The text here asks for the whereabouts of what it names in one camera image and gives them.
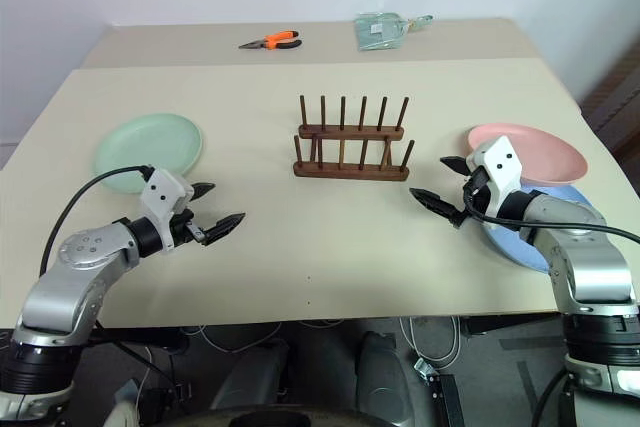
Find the clear plastic bag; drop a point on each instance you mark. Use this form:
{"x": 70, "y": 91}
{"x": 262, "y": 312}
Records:
{"x": 380, "y": 32}

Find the green plate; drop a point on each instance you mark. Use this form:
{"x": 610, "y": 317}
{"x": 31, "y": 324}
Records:
{"x": 149, "y": 153}

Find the wooden dish rack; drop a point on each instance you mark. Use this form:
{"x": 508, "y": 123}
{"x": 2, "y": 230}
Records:
{"x": 351, "y": 147}

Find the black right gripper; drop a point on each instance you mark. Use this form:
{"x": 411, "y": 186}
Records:
{"x": 476, "y": 187}

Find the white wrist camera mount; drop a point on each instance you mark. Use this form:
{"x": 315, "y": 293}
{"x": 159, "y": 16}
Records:
{"x": 162, "y": 197}
{"x": 500, "y": 167}

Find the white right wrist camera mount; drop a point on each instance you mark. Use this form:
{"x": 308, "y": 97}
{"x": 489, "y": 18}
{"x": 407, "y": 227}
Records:
{"x": 500, "y": 167}

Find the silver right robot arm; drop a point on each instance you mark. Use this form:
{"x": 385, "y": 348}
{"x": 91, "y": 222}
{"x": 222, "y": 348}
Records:
{"x": 590, "y": 267}

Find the dark rounded robot leg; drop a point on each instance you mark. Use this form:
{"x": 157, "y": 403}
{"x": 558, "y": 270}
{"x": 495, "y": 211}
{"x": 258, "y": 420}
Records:
{"x": 385, "y": 377}
{"x": 250, "y": 382}

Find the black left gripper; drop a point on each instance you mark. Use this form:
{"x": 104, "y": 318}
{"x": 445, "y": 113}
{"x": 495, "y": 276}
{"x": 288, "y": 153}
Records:
{"x": 186, "y": 227}

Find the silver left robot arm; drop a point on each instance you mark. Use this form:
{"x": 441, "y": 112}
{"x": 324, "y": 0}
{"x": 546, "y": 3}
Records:
{"x": 75, "y": 272}

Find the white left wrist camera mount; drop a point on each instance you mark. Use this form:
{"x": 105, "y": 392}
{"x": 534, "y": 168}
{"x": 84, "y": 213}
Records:
{"x": 162, "y": 197}

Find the blue plate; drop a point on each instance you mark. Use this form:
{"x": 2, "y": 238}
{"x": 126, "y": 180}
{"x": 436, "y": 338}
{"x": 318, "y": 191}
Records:
{"x": 520, "y": 242}

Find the pink plate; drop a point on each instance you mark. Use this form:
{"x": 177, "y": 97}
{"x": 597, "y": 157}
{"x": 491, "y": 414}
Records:
{"x": 545, "y": 153}

